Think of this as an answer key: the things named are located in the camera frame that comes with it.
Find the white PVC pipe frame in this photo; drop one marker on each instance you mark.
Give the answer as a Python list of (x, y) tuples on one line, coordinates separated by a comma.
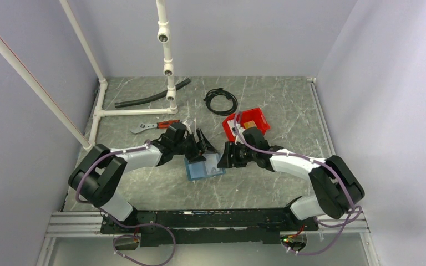
[(163, 36)]

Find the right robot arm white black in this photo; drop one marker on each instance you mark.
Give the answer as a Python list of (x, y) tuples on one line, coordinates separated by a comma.
[(336, 189)]

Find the blue card holder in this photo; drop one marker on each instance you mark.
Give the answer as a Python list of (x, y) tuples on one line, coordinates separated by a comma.
[(196, 171)]

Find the white credit card grey stripe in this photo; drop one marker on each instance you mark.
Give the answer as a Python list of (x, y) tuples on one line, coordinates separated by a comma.
[(211, 164)]

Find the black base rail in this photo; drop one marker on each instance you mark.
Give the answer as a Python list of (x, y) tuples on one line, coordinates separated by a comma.
[(265, 225)]

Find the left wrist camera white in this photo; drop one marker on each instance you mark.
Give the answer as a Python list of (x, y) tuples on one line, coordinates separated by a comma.
[(190, 125)]

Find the aluminium rail right side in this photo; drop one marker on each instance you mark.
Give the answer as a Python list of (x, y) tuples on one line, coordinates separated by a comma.
[(330, 154)]

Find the red handled adjustable wrench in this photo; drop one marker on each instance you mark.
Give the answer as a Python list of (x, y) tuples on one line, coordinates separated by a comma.
[(158, 125)]

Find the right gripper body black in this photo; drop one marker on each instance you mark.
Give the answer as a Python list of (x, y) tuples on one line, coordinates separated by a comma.
[(243, 154)]

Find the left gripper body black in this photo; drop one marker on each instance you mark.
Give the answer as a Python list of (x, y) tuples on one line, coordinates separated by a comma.
[(179, 147)]

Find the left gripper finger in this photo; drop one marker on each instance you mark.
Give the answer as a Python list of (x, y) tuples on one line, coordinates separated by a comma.
[(194, 152), (202, 144)]

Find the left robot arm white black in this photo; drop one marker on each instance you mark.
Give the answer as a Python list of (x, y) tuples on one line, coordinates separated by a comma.
[(96, 179)]

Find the red plastic bin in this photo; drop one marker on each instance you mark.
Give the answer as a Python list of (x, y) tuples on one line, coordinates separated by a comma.
[(250, 118)]

